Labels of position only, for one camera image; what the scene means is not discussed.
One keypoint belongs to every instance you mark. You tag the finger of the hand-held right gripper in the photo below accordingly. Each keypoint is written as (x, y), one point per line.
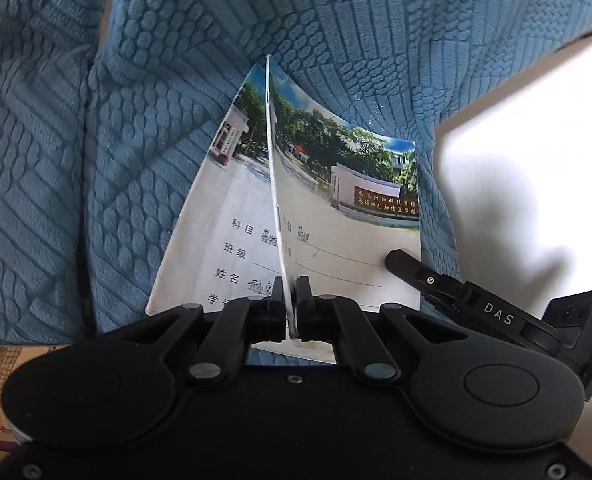
(426, 277)

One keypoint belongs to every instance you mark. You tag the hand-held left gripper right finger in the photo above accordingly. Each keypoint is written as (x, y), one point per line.
(303, 305)

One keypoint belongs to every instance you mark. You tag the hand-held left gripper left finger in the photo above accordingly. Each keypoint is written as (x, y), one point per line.
(277, 305)

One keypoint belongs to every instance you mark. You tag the photo cover notebook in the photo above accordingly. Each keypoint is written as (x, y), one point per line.
(336, 200)
(225, 220)

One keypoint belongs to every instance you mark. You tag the tan illustrated book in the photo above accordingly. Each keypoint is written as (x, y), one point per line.
(0, 380)

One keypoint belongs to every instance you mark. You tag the blue textured sofa cover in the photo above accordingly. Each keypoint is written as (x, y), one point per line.
(125, 110)

